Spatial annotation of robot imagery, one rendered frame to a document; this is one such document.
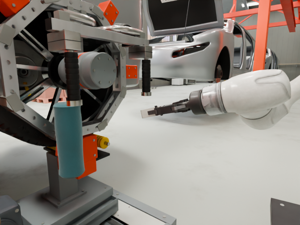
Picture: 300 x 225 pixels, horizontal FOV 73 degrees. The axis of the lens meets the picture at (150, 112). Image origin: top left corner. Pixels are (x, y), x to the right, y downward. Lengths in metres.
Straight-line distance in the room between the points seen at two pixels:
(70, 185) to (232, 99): 0.88
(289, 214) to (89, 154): 0.84
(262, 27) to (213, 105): 3.66
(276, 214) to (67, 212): 0.87
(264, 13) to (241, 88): 3.71
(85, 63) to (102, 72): 0.06
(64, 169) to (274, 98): 0.67
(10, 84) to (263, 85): 0.72
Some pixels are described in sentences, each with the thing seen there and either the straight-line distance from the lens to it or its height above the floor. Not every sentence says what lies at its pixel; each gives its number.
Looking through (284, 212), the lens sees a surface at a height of 0.30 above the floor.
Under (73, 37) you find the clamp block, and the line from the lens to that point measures 0.61.
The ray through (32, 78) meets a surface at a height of 0.81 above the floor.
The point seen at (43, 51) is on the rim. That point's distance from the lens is 0.93.
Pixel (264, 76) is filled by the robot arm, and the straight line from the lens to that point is 0.57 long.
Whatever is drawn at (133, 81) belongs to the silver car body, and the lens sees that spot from 1.65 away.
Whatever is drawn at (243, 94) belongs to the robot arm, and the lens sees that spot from 0.56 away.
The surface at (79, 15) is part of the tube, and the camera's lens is 0.68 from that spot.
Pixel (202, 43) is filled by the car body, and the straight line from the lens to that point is 3.34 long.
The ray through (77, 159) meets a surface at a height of 0.55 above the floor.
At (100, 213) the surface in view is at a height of 0.15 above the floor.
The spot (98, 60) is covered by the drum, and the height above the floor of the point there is 0.88.
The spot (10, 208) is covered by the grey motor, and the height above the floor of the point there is 0.40.
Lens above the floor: 0.83
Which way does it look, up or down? 10 degrees down
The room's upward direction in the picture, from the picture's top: straight up
